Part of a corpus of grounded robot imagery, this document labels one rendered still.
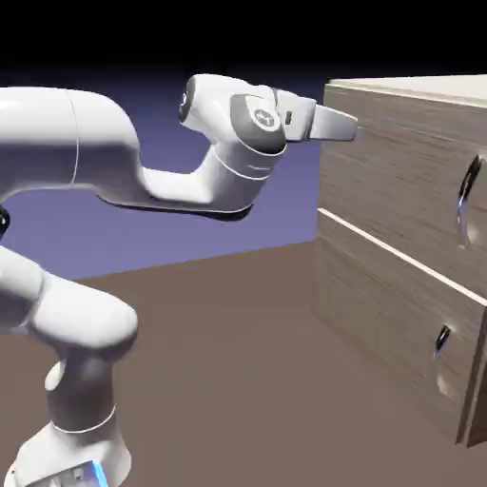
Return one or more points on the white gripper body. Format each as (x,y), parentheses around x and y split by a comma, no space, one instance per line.
(335,123)

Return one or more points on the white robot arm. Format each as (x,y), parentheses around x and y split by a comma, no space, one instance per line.
(102,152)

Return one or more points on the wooden cabinet door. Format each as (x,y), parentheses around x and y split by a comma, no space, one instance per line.
(395,171)
(380,323)

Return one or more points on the wooden cabinet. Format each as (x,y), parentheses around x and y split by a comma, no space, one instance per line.
(380,342)

